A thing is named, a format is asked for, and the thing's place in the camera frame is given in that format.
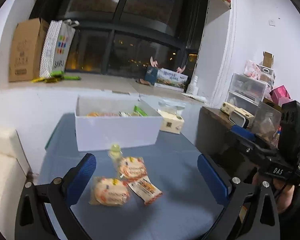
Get white storage box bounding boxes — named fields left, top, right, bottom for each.
left=75, top=93, right=162, bottom=152

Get orange snack pack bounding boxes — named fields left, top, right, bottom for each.
left=86, top=112, right=119, bottom=117

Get right hand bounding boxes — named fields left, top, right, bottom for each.
left=252, top=172, right=297, bottom=214

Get clear drawer organizer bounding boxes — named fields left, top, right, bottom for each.
left=226, top=73, right=267, bottom=115

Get green packets on sill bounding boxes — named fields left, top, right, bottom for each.
left=31, top=71, right=81, bottom=83

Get tissue pack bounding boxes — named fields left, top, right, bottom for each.
left=157, top=99, right=186, bottom=134

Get green snack bag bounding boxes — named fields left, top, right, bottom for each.
left=133, top=106, right=148, bottom=116

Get orange white packet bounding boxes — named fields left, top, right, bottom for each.
left=128, top=176, right=162, bottom=205

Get pink box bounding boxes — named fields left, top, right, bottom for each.
left=270, top=85, right=292, bottom=106

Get small retro radio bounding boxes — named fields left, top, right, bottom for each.
left=221, top=102, right=254, bottom=128

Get white Sanfu shopping bag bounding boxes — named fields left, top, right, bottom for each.
left=39, top=19, right=79, bottom=77

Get wooden side table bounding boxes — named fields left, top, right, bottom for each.
left=194, top=106, right=278, bottom=165

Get cream leather sofa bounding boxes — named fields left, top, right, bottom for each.
left=0, top=128, right=30, bottom=239

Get printed box on sill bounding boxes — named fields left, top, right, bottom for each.
left=145, top=66, right=188, bottom=92

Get yellow jelly cup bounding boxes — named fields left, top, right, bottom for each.
left=108, top=144, right=122, bottom=161

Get brown cardboard box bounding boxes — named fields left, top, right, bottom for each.
left=8, top=18, right=49, bottom=82

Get round pastry pack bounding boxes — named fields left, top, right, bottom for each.
left=117, top=157, right=147, bottom=180
left=89, top=177, right=129, bottom=206

